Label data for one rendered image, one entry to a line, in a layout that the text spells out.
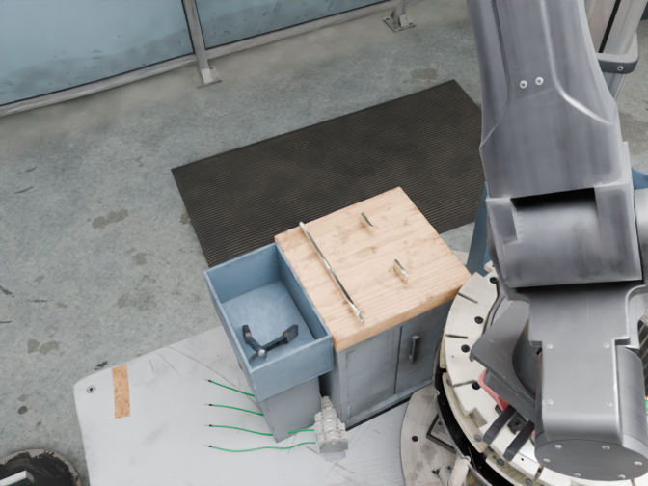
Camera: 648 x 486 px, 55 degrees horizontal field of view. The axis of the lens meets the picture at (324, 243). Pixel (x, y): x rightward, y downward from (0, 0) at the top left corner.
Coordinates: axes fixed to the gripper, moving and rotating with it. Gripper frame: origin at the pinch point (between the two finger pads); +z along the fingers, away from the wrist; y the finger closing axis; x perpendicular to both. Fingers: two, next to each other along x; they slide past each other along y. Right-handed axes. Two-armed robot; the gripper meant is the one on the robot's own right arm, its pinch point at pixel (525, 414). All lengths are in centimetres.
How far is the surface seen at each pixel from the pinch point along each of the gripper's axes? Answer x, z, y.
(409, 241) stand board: 17.7, 16.5, -26.0
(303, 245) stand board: 7.4, 16.6, -36.0
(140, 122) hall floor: 59, 129, -201
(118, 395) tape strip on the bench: -21, 45, -52
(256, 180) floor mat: 69, 126, -136
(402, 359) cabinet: 9.9, 30.9, -19.3
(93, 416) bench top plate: -26, 45, -52
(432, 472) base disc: 3.9, 42.1, -7.4
